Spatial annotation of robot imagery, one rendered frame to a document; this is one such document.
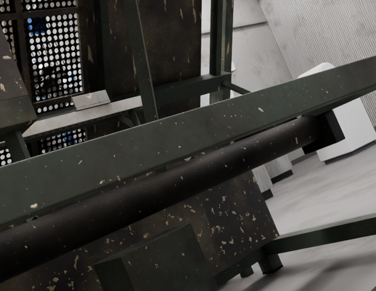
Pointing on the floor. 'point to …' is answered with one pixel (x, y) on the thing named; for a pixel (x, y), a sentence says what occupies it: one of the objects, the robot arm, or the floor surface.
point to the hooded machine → (347, 127)
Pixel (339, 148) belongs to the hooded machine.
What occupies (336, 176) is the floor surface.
